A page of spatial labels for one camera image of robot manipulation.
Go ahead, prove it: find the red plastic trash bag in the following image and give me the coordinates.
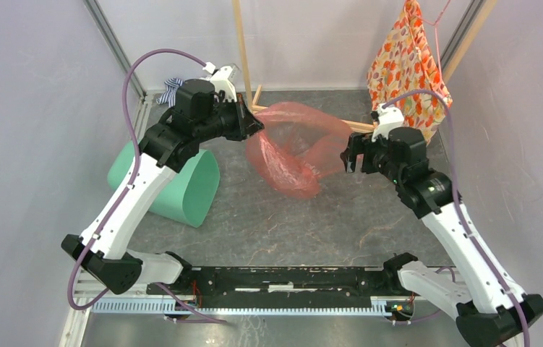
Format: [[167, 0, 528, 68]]
[[246, 102, 352, 199]]

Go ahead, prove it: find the pink wire hanger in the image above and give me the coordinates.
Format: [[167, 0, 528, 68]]
[[417, 0, 451, 77]]

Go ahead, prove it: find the left aluminium corner post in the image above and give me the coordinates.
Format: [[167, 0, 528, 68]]
[[83, 0, 131, 74]]

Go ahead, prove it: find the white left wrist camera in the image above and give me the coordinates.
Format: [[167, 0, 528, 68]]
[[202, 62, 241, 102]]

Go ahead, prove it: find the aluminium corner post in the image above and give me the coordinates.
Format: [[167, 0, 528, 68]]
[[83, 0, 131, 74], [440, 0, 489, 80]]

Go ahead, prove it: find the green plastic trash bin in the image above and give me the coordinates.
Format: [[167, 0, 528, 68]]
[[108, 150, 220, 228]]

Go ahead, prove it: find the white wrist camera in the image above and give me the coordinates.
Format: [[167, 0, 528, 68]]
[[202, 62, 241, 102], [372, 104, 404, 142]]

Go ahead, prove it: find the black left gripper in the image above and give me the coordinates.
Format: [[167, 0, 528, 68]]
[[195, 93, 265, 143]]

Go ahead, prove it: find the wooden rack frame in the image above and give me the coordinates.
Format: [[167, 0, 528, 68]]
[[231, 0, 498, 132]]

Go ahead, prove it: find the slotted cable duct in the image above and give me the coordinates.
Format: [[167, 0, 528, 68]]
[[92, 297, 390, 317]]

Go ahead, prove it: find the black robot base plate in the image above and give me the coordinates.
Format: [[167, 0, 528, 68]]
[[167, 266, 411, 309]]

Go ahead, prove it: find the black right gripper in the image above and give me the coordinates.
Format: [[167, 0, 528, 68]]
[[341, 131, 404, 185]]

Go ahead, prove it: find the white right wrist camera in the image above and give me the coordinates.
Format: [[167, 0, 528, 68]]
[[372, 104, 404, 142]]

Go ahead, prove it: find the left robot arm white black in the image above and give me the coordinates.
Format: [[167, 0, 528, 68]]
[[61, 79, 264, 295]]

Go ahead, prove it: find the floral orange cloth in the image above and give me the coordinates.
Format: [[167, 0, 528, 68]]
[[367, 1, 452, 142]]

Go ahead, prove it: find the right aluminium corner post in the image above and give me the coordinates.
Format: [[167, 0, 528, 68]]
[[440, 0, 489, 80]]

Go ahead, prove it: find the blue white striped cloth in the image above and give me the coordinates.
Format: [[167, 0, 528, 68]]
[[156, 77, 184, 108]]

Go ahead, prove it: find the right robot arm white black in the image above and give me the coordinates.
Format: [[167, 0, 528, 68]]
[[341, 127, 543, 346]]

